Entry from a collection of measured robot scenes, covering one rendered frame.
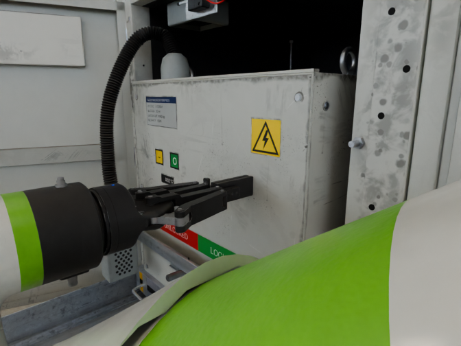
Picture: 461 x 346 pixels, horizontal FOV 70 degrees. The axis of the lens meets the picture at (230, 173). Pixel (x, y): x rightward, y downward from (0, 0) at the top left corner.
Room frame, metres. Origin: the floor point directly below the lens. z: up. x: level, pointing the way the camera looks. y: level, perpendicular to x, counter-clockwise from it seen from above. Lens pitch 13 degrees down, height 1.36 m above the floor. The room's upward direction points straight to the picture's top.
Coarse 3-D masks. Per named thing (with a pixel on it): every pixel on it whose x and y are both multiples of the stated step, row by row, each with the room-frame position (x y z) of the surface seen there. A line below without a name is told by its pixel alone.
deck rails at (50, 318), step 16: (80, 288) 0.71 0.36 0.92; (96, 288) 0.73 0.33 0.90; (112, 288) 0.75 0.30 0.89; (128, 288) 0.78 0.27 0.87; (48, 304) 0.66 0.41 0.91; (64, 304) 0.68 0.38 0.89; (80, 304) 0.70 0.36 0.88; (96, 304) 0.72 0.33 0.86; (112, 304) 0.74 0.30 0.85; (16, 320) 0.62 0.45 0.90; (32, 320) 0.63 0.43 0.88; (48, 320) 0.65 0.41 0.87; (64, 320) 0.68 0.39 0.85; (80, 320) 0.68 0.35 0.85; (16, 336) 0.61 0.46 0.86; (32, 336) 0.62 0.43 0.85; (48, 336) 0.62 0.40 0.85
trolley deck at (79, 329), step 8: (128, 304) 0.74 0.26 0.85; (112, 312) 0.71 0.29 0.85; (96, 320) 0.68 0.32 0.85; (104, 320) 0.68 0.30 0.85; (72, 328) 0.66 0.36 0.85; (80, 328) 0.66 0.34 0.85; (88, 328) 0.66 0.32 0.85; (56, 336) 0.63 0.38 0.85; (64, 336) 0.63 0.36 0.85; (40, 344) 0.61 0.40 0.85; (48, 344) 0.61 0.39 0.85
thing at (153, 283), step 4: (140, 268) 0.78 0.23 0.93; (144, 272) 0.76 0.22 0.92; (136, 276) 0.79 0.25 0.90; (148, 276) 0.74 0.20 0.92; (152, 276) 0.74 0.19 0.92; (140, 280) 0.77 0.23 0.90; (148, 280) 0.74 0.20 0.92; (152, 280) 0.73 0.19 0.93; (156, 280) 0.73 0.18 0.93; (148, 284) 0.74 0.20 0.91; (152, 284) 0.72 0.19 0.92; (156, 284) 0.71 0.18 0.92; (160, 284) 0.71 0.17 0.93; (140, 288) 0.77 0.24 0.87; (148, 288) 0.74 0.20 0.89; (152, 288) 0.72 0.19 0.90; (156, 288) 0.71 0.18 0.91; (160, 288) 0.69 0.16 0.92; (148, 292) 0.74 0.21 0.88; (152, 292) 0.73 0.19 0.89
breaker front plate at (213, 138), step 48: (144, 96) 0.74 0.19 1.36; (192, 96) 0.60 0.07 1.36; (240, 96) 0.51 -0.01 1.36; (288, 96) 0.44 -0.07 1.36; (144, 144) 0.75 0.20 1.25; (192, 144) 0.60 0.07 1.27; (240, 144) 0.51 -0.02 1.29; (288, 144) 0.44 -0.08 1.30; (288, 192) 0.44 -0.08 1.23; (240, 240) 0.51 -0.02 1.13; (288, 240) 0.43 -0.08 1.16
